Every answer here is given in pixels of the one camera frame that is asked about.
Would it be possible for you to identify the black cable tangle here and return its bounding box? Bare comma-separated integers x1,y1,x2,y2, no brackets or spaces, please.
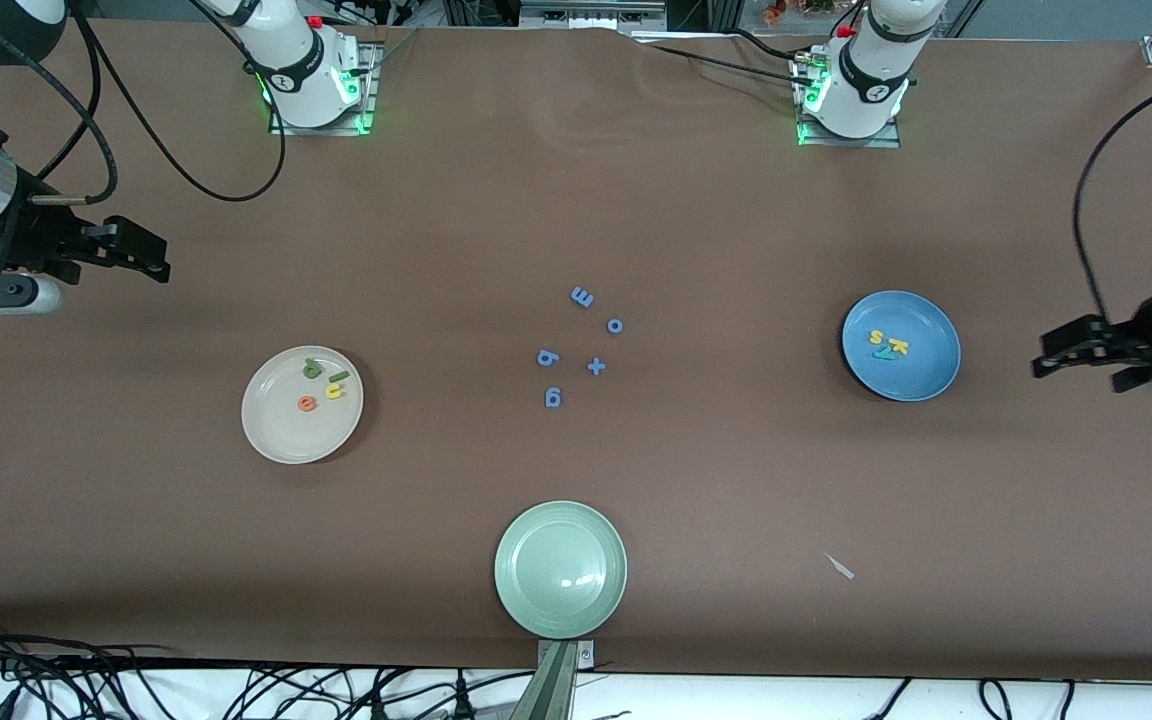
0,615,537,720

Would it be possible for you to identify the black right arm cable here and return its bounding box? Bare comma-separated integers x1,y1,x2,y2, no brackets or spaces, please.
26,0,287,205

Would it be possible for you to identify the green round plate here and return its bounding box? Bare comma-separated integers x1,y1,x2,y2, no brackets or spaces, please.
494,500,629,640

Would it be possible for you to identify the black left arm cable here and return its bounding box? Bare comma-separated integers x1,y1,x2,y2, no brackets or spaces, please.
1071,65,1152,323

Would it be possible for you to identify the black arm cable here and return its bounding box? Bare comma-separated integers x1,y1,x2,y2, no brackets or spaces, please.
1071,65,1152,323
26,0,287,205

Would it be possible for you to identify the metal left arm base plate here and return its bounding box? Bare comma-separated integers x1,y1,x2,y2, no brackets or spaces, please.
796,50,903,149

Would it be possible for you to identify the black base power cable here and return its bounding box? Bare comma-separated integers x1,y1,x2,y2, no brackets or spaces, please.
636,38,822,91

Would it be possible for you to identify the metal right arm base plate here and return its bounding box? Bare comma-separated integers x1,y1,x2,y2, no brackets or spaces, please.
269,40,382,136

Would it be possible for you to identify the grey metal camera post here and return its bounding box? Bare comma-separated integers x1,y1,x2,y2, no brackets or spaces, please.
508,640,597,720

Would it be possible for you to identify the grey metal box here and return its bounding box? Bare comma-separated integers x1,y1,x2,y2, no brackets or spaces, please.
519,0,667,29

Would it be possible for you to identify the brown table cover sheet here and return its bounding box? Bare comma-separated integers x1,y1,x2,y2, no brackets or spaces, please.
0,18,1152,683

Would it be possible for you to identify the beige round plate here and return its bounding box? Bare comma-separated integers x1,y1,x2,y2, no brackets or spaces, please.
241,345,365,465

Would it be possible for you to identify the blue round plate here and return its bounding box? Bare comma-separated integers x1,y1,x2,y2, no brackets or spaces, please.
841,290,962,403

